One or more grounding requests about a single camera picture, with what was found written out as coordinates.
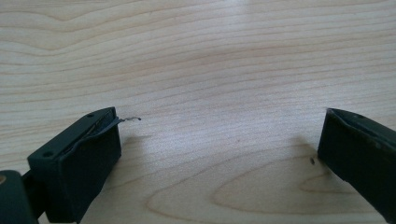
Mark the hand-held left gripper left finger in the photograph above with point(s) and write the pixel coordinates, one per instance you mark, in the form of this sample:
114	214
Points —
81	168

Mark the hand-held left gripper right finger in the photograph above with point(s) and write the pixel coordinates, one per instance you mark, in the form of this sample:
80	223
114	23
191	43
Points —
355	155

